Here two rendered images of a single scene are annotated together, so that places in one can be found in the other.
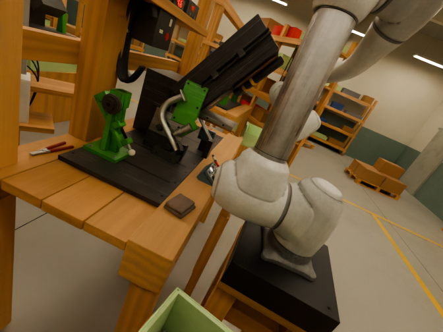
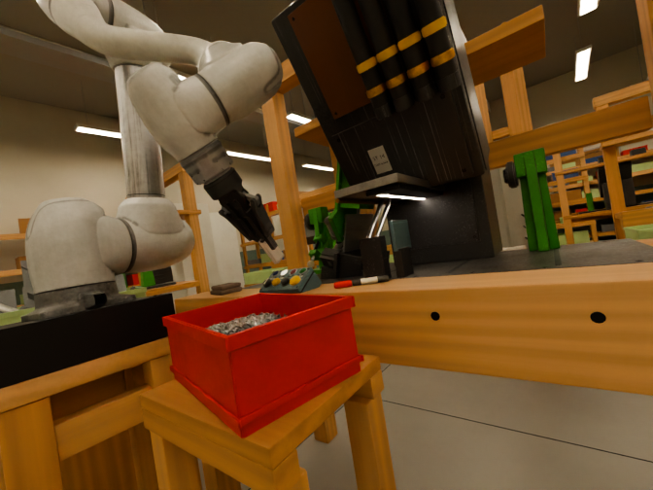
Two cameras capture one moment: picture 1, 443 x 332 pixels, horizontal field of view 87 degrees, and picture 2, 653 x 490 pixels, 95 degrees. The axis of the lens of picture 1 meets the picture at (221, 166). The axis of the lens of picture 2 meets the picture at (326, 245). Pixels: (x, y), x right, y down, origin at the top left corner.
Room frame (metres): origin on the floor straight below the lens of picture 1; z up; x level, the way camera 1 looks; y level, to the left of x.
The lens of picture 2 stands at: (1.58, -0.59, 1.00)
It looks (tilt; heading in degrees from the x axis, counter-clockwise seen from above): 0 degrees down; 123
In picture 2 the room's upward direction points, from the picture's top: 9 degrees counter-clockwise
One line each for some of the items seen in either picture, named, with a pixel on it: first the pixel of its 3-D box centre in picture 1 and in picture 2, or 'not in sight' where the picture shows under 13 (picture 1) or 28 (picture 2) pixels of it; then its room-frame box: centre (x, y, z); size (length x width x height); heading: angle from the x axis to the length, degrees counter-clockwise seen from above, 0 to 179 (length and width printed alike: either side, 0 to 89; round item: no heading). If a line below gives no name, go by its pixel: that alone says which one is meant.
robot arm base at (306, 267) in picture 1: (289, 240); (82, 298); (0.69, -0.31, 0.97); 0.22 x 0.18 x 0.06; 179
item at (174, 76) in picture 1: (165, 103); (438, 207); (1.36, 0.45, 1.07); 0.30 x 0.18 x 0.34; 176
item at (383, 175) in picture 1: (377, 173); not in sight; (6.34, -3.91, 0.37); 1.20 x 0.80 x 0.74; 92
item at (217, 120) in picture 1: (203, 113); (399, 192); (1.32, 0.21, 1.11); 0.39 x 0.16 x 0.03; 86
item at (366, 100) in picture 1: (318, 110); not in sight; (9.52, -2.55, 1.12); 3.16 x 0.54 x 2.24; 84
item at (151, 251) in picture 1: (210, 174); (357, 317); (1.23, 0.04, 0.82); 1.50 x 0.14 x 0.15; 176
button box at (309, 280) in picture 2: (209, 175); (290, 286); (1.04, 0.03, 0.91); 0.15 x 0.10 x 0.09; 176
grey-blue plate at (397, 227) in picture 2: (204, 139); (402, 247); (1.33, 0.15, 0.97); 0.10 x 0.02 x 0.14; 86
